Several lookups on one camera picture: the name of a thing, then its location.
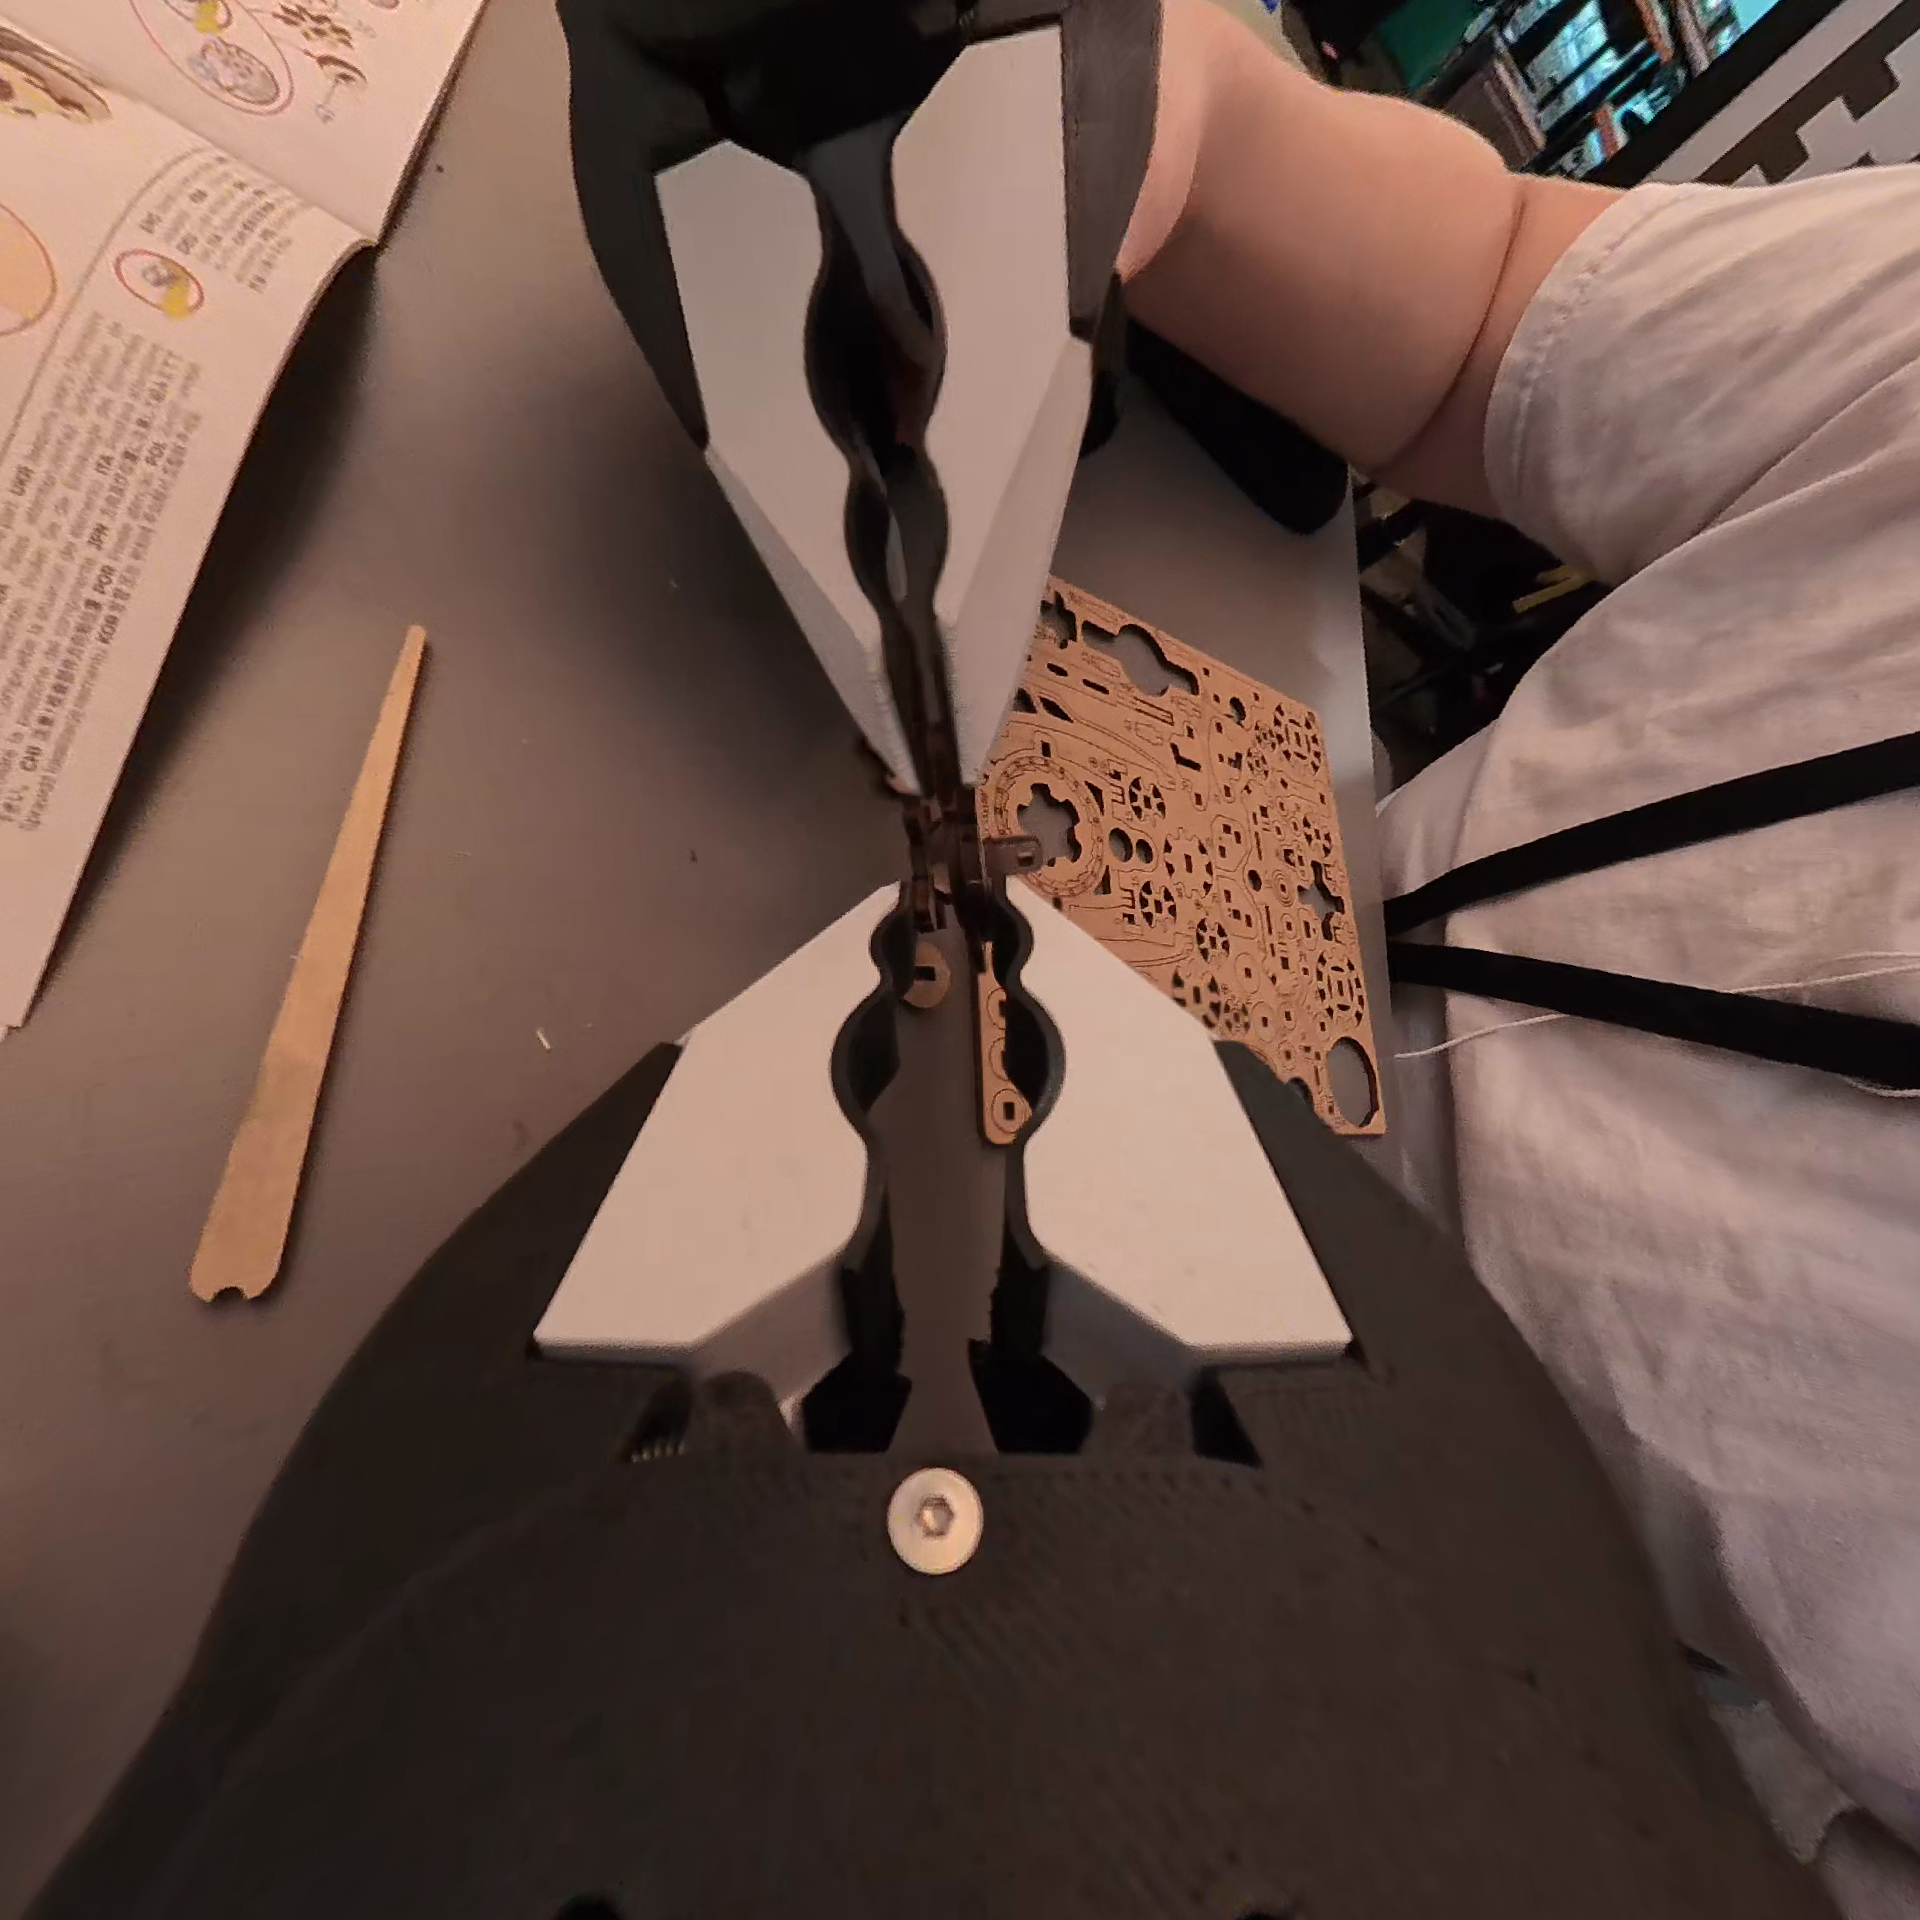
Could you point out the wooden stick tool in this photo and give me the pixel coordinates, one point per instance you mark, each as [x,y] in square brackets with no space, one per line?
[300,1018]

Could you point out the cluttered storage shelves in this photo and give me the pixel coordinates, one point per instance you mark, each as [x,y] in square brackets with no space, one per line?
[1591,71]

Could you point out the instruction booklet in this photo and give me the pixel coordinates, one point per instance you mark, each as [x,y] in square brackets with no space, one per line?
[117,372]

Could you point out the small wooden gear piece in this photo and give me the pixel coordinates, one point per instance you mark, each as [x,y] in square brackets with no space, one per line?
[1001,1082]

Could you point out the black white patterned board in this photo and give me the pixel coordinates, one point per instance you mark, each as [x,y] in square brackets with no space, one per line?
[1848,104]

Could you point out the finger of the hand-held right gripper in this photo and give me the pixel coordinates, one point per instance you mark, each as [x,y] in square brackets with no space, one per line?
[1007,224]
[753,372]

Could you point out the person's right forearm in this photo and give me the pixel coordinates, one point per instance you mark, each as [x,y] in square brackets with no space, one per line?
[1323,224]

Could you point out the wooden parts sheet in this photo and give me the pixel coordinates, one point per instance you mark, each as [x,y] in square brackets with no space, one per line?
[1245,844]

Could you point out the person's white shirt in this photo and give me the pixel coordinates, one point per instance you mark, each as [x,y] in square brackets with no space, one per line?
[1654,1349]

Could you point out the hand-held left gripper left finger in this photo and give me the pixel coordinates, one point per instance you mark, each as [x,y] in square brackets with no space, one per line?
[707,1184]

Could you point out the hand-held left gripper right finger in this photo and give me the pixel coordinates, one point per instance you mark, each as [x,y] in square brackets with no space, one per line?
[1186,1184]

